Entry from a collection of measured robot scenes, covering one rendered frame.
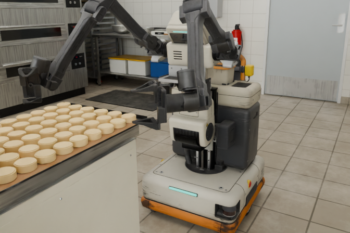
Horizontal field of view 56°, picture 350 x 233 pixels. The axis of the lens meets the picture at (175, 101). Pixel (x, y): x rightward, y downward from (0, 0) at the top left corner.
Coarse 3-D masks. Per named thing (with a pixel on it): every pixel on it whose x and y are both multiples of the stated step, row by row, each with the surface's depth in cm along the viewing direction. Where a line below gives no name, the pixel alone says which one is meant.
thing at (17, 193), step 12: (132, 132) 114; (108, 144) 103; (120, 144) 108; (84, 156) 94; (96, 156) 99; (60, 168) 87; (72, 168) 91; (36, 180) 80; (48, 180) 84; (12, 192) 75; (24, 192) 78; (0, 204) 73
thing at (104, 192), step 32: (96, 160) 97; (128, 160) 112; (64, 192) 88; (96, 192) 99; (128, 192) 114; (0, 224) 72; (32, 224) 80; (64, 224) 89; (96, 224) 101; (128, 224) 116
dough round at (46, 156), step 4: (36, 152) 83; (40, 152) 83; (44, 152) 83; (48, 152) 83; (52, 152) 83; (36, 156) 81; (40, 156) 81; (44, 156) 81; (48, 156) 81; (52, 156) 82; (40, 160) 81; (44, 160) 81; (48, 160) 81; (52, 160) 82
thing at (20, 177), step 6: (126, 126) 107; (114, 132) 102; (102, 138) 97; (90, 144) 93; (78, 150) 89; (60, 156) 85; (66, 156) 85; (54, 162) 82; (36, 168) 79; (42, 168) 79; (18, 174) 76; (24, 174) 76; (30, 174) 76; (18, 180) 73; (0, 186) 71; (6, 186) 71
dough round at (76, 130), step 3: (72, 126) 101; (75, 126) 101; (78, 126) 101; (81, 126) 101; (84, 126) 101; (69, 129) 99; (72, 129) 99; (75, 129) 99; (78, 129) 99; (81, 129) 99; (84, 129) 100; (72, 132) 98; (75, 132) 98; (78, 132) 98; (81, 132) 99
